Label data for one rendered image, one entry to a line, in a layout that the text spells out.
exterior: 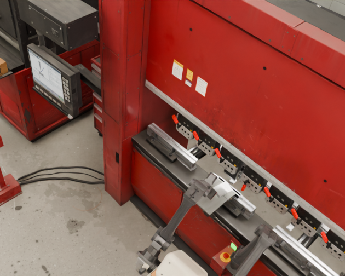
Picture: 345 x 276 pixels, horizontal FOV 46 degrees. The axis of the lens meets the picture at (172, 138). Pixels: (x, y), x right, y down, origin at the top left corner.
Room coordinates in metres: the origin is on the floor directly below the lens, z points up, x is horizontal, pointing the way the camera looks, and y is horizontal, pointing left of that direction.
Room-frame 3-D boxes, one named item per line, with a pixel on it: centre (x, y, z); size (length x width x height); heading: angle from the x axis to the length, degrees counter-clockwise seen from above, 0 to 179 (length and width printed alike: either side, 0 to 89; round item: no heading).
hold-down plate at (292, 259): (1.34, -0.85, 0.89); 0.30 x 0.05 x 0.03; 50
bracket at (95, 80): (2.40, 0.75, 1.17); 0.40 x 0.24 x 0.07; 50
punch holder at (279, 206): (1.53, -0.71, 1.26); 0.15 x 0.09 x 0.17; 50
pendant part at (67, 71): (2.13, 0.84, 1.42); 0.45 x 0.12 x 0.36; 55
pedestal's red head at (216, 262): (1.31, -0.50, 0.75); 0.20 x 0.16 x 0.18; 45
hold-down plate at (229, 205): (1.70, -0.42, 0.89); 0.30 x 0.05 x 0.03; 50
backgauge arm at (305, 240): (1.68, -1.13, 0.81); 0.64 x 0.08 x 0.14; 140
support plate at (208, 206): (1.66, -0.33, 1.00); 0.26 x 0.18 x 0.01; 140
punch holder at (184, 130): (2.05, -0.10, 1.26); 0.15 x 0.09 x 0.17; 50
